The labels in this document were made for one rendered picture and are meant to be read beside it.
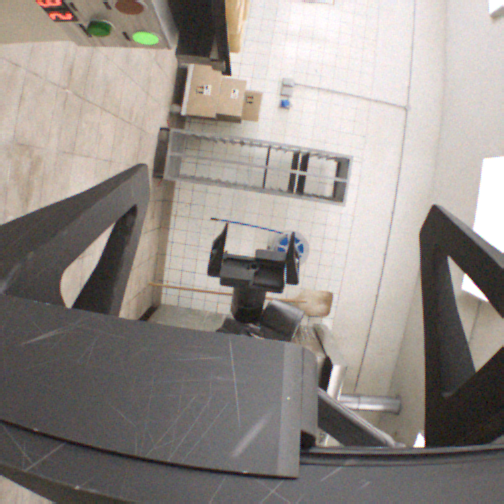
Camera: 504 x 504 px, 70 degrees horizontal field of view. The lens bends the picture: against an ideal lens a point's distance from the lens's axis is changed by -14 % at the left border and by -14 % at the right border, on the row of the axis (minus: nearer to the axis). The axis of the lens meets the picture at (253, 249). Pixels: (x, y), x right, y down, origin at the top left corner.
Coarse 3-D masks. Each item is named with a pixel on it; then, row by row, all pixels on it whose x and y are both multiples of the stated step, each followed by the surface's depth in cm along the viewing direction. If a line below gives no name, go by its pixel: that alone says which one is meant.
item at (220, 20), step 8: (216, 0) 36; (224, 0) 35; (216, 8) 37; (224, 8) 37; (216, 16) 39; (224, 16) 39; (216, 24) 41; (224, 24) 41; (216, 32) 43; (224, 32) 43; (216, 40) 45; (224, 40) 45; (224, 48) 47; (224, 56) 49; (224, 72) 55
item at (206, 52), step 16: (192, 0) 50; (208, 0) 50; (192, 16) 50; (208, 16) 50; (192, 32) 50; (208, 32) 50; (176, 48) 50; (192, 48) 50; (208, 48) 50; (208, 64) 52; (224, 64) 51
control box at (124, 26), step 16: (64, 0) 35; (80, 0) 35; (96, 0) 36; (112, 0) 36; (144, 0) 36; (160, 0) 38; (64, 16) 39; (80, 16) 39; (96, 16) 39; (112, 16) 39; (128, 16) 39; (144, 16) 39; (160, 16) 40; (80, 32) 44; (112, 32) 44; (128, 32) 44; (144, 32) 43; (160, 32) 43; (176, 32) 49; (160, 48) 48
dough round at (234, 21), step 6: (240, 6) 43; (228, 12) 43; (234, 12) 43; (240, 12) 44; (228, 18) 44; (234, 18) 43; (240, 18) 45; (228, 24) 44; (234, 24) 44; (240, 24) 47; (228, 30) 45; (234, 30) 45
